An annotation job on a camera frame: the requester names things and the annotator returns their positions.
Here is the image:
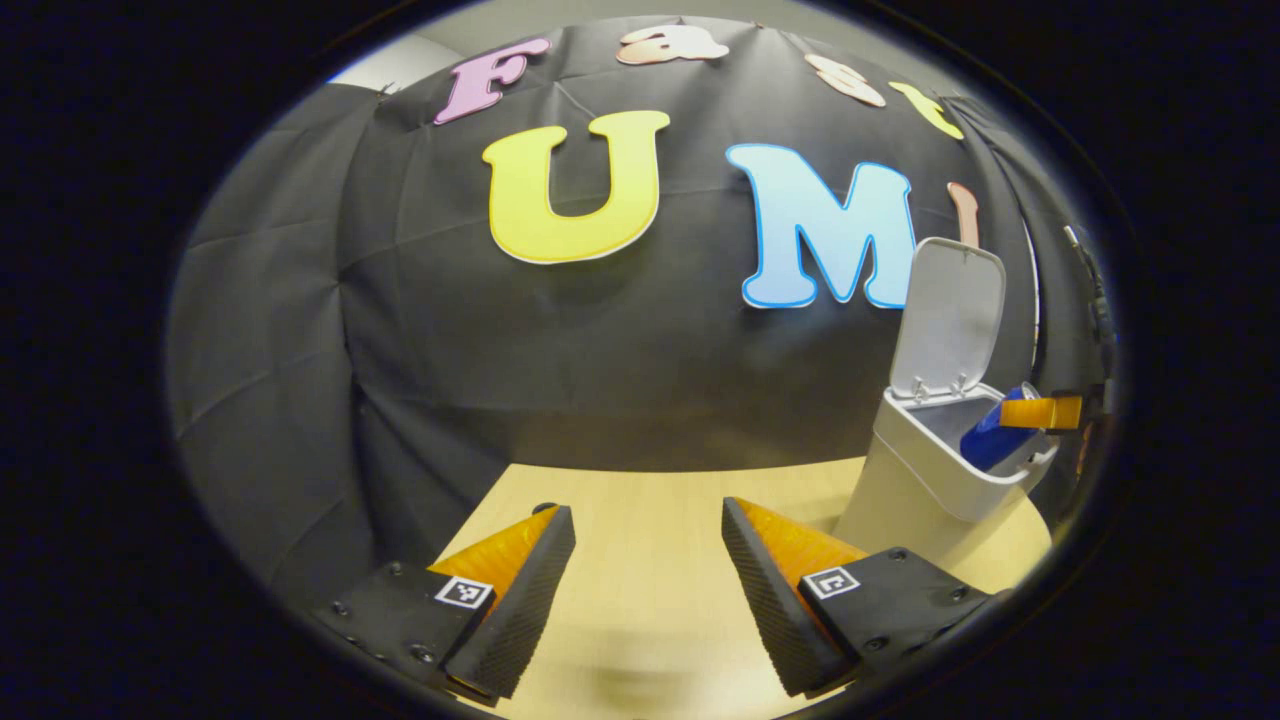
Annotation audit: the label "black backdrop cloth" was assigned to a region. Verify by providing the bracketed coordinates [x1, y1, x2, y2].
[168, 15, 1116, 591]

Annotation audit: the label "white desktop garbage bin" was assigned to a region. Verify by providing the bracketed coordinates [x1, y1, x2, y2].
[832, 237, 1061, 566]

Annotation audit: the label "wooden desktop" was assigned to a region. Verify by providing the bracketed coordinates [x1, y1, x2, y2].
[435, 455, 1054, 720]

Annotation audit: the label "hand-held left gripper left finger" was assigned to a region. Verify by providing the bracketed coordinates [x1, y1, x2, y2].
[308, 504, 578, 701]

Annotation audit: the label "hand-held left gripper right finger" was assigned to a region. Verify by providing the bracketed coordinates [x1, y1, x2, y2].
[720, 496, 993, 701]

